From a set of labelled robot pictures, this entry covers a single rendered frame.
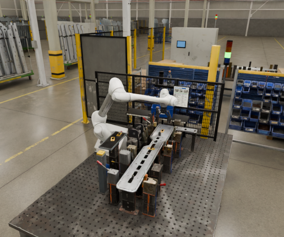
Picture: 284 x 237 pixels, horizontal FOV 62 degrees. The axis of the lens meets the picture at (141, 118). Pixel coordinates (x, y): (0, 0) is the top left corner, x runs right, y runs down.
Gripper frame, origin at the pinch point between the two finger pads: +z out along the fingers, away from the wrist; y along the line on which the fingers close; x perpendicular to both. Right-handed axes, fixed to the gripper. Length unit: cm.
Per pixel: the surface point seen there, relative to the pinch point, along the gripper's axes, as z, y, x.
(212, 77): -47, 49, 58
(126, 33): -76, -210, 372
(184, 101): -10, 16, 55
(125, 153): 2, -15, -81
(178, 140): 17.9, 22.3, -8.2
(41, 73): 69, -552, 396
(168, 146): 8.8, 18.8, -43.0
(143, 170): 13, 6, -88
